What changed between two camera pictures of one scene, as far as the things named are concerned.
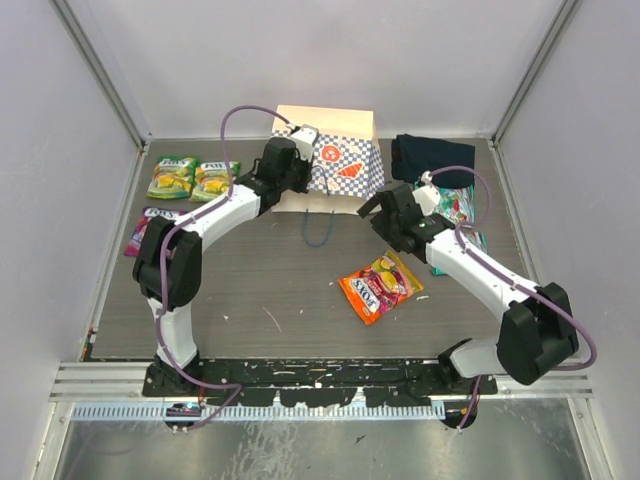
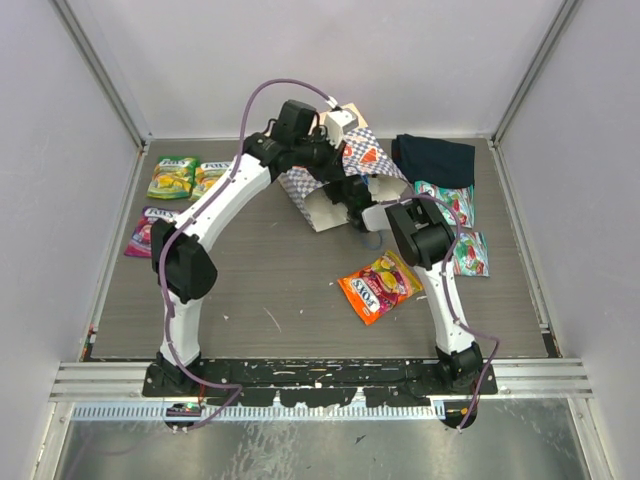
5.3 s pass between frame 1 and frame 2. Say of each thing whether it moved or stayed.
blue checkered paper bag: moved
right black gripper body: moved
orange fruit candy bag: stayed
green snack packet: stayed
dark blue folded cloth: stayed
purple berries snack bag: stayed
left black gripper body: moved
